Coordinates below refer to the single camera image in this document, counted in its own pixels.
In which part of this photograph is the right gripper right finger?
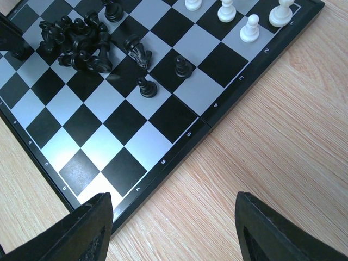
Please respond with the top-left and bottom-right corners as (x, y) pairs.
(235, 191), (347, 260)

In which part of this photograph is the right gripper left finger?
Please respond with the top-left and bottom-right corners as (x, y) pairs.
(1, 192), (113, 260)

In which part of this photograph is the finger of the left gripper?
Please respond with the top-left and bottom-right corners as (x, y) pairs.
(1, 14), (30, 60)

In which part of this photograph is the black and white chessboard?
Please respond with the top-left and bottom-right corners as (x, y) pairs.
(1, 1), (324, 231)

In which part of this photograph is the pile of black chess pieces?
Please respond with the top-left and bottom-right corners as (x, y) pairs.
(39, 10), (113, 73)

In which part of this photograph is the lying black knight piece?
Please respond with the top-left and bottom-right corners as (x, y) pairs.
(123, 34), (152, 70)

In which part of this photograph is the black pawn piece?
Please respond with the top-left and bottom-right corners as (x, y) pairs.
(175, 55), (193, 79)
(137, 77), (158, 98)

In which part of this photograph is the white pawn piece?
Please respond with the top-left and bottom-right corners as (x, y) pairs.
(217, 0), (236, 23)
(240, 14), (259, 43)

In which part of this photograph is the white corner rook piece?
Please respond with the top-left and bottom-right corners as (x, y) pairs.
(269, 0), (295, 28)

